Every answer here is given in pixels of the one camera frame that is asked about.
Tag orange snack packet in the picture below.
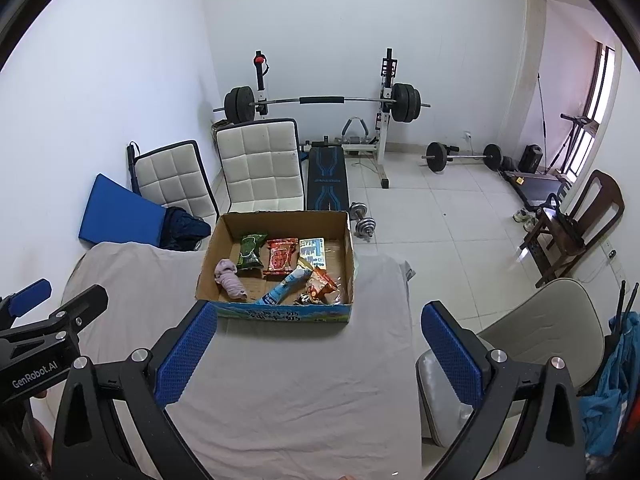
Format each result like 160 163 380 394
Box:
294 267 339 307

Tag white padded chair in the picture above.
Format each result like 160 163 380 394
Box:
215 118 307 216
132 140 221 233

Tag red snack packet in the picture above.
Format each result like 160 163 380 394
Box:
262 238 299 279

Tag blue cloth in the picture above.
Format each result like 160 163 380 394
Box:
581 311 640 457

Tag beige plastic chair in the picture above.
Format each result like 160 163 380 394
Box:
416 278 607 449

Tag black weight bench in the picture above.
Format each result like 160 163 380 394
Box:
304 140 350 212

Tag purple sock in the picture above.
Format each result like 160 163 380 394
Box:
214 258 248 303

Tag short barbell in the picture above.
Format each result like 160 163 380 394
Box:
421 141 503 176

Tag thin black pole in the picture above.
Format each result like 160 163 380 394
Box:
537 72 549 161

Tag blue folded mat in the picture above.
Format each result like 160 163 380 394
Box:
77 173 168 249

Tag black stick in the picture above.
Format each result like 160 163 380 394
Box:
126 141 144 194

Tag brown wooden chair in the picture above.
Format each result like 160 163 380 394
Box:
519 170 626 289

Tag window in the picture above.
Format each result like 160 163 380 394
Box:
582 40 617 128

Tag grey bed sheet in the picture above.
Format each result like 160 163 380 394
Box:
60 241 417 480

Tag grey sit-up bar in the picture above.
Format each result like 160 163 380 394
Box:
341 116 374 151

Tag barbell with black plates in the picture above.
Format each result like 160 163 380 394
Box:
212 83 432 126

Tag black speaker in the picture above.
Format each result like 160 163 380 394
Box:
517 144 544 174

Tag dark blue bag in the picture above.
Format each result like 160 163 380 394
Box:
160 206 213 252

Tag black router antennas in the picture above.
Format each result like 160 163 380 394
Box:
611 280 640 333

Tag blue white tube packet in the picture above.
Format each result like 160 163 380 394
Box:
257 260 315 306

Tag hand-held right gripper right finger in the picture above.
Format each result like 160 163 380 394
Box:
421 301 587 480

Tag pair of shoes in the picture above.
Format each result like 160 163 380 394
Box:
512 210 541 233

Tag green snack packet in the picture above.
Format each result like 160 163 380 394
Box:
236 233 268 272

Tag white blue milk carton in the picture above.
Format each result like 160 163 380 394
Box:
298 237 328 270

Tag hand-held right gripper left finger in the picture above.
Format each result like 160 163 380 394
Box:
51 302 219 480

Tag white barbell rack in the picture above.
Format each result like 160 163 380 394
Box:
251 48 402 190

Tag black stand by window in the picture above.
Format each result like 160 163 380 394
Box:
547 113 599 173

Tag cardboard box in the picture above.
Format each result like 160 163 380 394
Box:
194 210 357 327

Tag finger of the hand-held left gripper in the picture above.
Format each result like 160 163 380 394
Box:
0 279 53 320
0 284 109 343

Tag treadmill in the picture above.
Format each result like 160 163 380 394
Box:
501 167 574 212

